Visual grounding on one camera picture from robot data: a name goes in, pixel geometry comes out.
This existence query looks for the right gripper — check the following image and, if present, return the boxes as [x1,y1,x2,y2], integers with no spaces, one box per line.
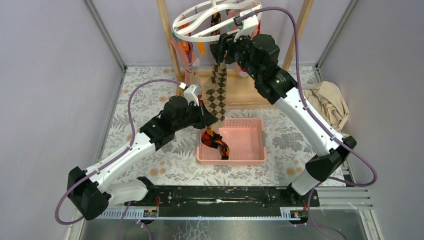
[208,27,261,81]

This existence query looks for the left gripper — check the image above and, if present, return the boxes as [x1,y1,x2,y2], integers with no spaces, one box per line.
[172,100,218,132]

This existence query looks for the wooden hanger stand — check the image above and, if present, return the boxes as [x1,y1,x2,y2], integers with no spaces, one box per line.
[156,0,314,110]

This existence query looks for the beige brown argyle sock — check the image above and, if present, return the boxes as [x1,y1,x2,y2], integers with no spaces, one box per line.
[202,61,227,132]

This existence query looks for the black red yellow argyle sock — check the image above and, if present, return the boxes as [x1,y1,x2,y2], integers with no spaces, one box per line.
[200,127,230,160]

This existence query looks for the pink sock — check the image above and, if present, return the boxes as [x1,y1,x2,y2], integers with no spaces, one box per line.
[171,38,200,70]

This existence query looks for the pink plastic basket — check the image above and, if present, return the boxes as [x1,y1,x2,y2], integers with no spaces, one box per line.
[196,118,267,166]

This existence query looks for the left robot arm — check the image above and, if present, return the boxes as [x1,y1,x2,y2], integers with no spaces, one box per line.
[65,96,219,221]

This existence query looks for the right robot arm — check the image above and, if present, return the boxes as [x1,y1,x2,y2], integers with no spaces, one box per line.
[209,33,357,206]

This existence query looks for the white round clip hanger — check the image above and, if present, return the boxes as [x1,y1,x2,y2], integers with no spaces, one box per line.
[171,0,262,43]

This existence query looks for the floral table mat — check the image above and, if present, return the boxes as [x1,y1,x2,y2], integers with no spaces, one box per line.
[102,66,315,186]

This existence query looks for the beige crumpled cloth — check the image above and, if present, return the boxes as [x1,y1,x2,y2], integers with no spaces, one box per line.
[302,81,350,137]

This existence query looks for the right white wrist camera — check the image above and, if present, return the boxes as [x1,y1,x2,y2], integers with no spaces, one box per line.
[233,11,259,42]

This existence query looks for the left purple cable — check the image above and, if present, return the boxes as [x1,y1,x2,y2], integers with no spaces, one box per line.
[54,78,181,240]

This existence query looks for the purple cable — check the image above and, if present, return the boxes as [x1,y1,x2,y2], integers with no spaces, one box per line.
[241,6,379,240]
[54,78,181,240]

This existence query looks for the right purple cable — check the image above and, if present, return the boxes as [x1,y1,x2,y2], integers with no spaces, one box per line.
[241,6,379,240]

